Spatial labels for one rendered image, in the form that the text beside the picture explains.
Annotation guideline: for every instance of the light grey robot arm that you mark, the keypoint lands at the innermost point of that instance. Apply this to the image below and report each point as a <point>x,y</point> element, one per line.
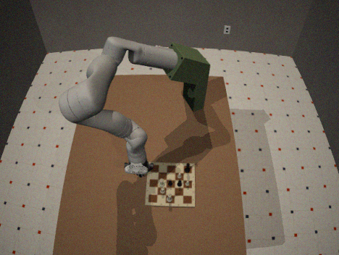
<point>86,99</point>

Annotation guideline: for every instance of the black chess piece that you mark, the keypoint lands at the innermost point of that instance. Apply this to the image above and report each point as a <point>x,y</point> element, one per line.
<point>187,167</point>

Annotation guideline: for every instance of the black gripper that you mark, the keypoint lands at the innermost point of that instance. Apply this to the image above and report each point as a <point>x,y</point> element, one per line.
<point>150,166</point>

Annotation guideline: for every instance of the chessboard with pieces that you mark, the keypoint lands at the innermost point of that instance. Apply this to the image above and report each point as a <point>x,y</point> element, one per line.
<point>183,196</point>

